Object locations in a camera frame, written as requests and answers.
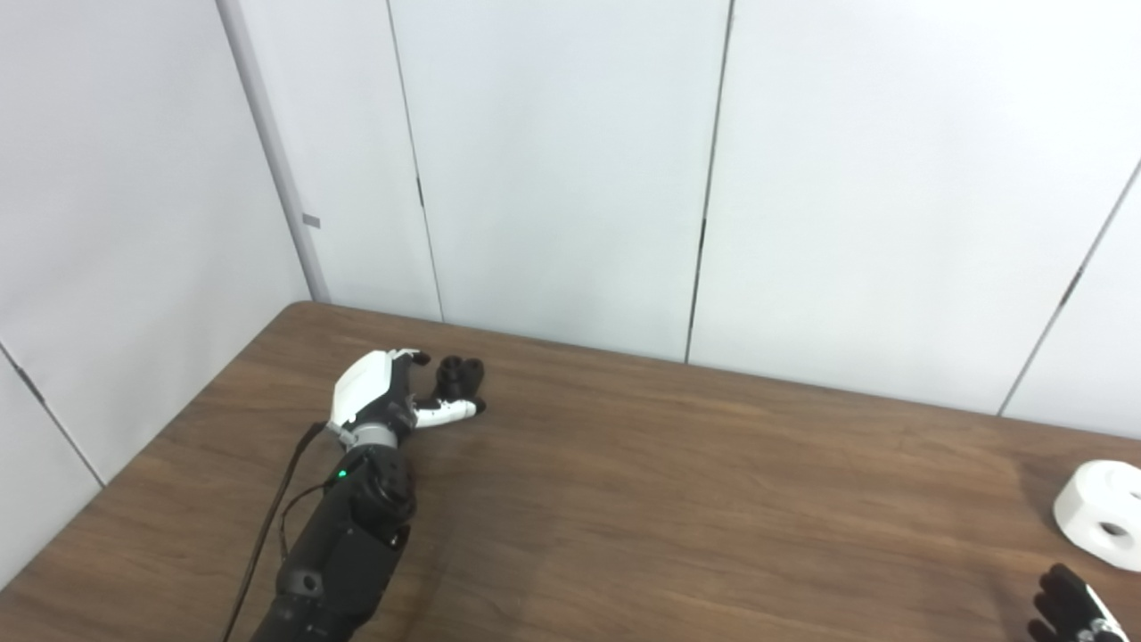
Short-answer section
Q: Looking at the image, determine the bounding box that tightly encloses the thick black left wrist cable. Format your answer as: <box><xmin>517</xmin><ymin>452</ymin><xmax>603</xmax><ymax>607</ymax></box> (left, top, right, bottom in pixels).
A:
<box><xmin>220</xmin><ymin>422</ymin><xmax>328</xmax><ymax>642</ymax></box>

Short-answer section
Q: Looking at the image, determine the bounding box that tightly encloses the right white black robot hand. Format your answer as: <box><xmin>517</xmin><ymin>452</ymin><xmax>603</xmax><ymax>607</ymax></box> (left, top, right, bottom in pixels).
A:
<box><xmin>1027</xmin><ymin>564</ymin><xmax>1131</xmax><ymax>642</ymax></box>

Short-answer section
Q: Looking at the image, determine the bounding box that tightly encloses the round white piece with holes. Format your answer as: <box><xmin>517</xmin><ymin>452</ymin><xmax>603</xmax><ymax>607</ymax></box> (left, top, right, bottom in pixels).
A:
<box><xmin>1053</xmin><ymin>460</ymin><xmax>1141</xmax><ymax>573</ymax></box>

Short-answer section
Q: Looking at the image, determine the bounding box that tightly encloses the grey wall corner post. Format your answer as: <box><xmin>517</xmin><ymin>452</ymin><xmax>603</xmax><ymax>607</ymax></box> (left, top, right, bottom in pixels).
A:
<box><xmin>216</xmin><ymin>0</ymin><xmax>332</xmax><ymax>305</ymax></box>

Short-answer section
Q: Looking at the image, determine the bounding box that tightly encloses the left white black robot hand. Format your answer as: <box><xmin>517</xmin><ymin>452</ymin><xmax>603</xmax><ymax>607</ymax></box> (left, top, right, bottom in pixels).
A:
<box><xmin>326</xmin><ymin>349</ymin><xmax>488</xmax><ymax>448</ymax></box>

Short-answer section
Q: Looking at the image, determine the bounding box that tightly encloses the black flanged holder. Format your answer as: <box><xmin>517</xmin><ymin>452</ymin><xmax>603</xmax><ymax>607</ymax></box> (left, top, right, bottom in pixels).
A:
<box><xmin>431</xmin><ymin>356</ymin><xmax>487</xmax><ymax>405</ymax></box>

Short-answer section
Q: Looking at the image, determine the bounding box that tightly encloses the thin black left arm wire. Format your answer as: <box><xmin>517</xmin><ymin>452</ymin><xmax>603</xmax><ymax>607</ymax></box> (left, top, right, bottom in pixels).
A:
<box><xmin>280</xmin><ymin>480</ymin><xmax>347</xmax><ymax>561</ymax></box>

